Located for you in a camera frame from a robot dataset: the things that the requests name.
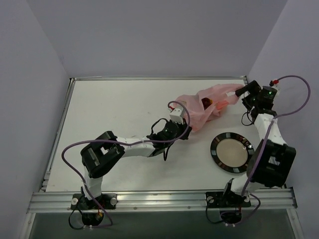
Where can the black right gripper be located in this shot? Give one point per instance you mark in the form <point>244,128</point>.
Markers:
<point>252,88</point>

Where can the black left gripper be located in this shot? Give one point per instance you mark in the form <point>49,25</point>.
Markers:
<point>181,127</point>

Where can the pink floral plastic bag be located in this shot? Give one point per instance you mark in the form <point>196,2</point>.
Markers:
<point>222,96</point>

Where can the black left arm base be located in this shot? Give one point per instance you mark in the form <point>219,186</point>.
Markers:
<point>91,214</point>

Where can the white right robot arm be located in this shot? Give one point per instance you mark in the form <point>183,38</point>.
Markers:
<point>272,160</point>

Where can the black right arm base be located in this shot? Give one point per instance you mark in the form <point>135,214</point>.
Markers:
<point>230,201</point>

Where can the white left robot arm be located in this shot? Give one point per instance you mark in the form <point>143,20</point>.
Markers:
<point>99,158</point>

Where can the dark red fake grapes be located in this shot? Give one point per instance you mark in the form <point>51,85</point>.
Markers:
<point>205,102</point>

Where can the dark rimmed beige plate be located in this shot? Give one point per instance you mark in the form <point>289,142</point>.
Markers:
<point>231,152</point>

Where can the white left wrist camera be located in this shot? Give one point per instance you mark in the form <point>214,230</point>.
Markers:
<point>177,115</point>

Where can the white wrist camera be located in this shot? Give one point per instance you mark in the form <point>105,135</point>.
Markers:
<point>275,84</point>
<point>177,115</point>

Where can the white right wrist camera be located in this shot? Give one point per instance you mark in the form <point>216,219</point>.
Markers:
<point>275,84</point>

